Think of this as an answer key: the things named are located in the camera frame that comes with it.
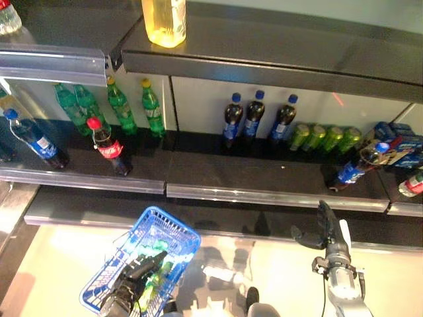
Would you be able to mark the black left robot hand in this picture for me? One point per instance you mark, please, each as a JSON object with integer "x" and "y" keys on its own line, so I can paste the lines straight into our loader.
{"x": 132, "y": 277}

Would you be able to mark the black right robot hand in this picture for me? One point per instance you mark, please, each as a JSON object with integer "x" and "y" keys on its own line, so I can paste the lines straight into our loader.
{"x": 337, "y": 241}

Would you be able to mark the blue plastic shopping basket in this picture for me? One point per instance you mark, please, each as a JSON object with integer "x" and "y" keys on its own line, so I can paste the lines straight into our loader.
{"x": 178, "y": 231}

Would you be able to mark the cola bottle blue label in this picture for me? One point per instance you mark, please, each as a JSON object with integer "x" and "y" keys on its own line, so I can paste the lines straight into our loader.
{"x": 43, "y": 145}
{"x": 231, "y": 123}
{"x": 252, "y": 120}
{"x": 281, "y": 125}
{"x": 352, "y": 171}

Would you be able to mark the water bottle red label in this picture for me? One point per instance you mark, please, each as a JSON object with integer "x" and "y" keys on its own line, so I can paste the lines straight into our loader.
{"x": 8, "y": 16}
{"x": 411, "y": 185}

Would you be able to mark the silver right robot leg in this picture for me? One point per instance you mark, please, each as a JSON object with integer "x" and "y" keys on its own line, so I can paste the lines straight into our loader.
{"x": 261, "y": 310}

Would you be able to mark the blue yellow snack box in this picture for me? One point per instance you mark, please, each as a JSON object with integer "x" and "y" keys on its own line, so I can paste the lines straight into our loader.
{"x": 380, "y": 133}

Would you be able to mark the small blue snack box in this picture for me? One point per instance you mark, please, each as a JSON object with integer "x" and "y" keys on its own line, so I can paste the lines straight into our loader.
{"x": 400, "y": 128}

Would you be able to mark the large yellow tea bottle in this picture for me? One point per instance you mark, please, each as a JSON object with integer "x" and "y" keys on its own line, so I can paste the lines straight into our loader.
{"x": 163, "y": 23}

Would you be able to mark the black shelf with clear rail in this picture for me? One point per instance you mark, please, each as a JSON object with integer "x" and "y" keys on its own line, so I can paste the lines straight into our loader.
{"x": 53, "y": 62}
{"x": 404, "y": 208}
{"x": 264, "y": 185}
{"x": 82, "y": 178}

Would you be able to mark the dark shelf without rail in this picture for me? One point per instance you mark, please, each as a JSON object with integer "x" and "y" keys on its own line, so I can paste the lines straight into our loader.
{"x": 264, "y": 66}

